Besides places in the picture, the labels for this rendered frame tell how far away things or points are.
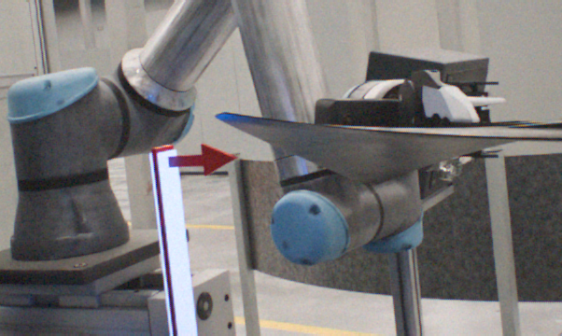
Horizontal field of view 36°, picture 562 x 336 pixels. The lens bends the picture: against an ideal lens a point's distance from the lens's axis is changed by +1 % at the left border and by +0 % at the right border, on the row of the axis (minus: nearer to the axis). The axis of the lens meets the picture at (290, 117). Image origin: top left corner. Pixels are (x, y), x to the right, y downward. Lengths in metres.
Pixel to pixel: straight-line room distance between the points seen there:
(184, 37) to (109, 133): 0.16
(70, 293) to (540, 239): 1.55
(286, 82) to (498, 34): 6.30
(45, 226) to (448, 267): 1.56
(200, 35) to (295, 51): 0.27
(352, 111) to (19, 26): 1.95
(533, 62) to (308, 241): 6.22
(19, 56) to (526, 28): 5.02
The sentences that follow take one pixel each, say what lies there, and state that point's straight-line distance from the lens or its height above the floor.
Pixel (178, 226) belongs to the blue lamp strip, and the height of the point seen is 1.13.
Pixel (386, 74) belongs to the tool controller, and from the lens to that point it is 1.16.
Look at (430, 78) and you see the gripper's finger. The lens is 0.75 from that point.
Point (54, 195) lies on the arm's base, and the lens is 1.11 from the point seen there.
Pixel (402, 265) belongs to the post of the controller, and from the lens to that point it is 1.14.
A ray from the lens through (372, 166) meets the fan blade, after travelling 0.66.
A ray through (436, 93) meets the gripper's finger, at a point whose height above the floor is 1.21.
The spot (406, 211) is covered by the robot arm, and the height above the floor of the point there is 1.07.
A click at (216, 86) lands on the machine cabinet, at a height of 1.16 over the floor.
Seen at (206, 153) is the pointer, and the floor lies 1.18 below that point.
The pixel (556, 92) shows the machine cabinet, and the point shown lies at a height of 0.85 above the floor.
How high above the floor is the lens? 1.24
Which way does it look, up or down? 3 degrees down
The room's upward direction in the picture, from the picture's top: 6 degrees counter-clockwise
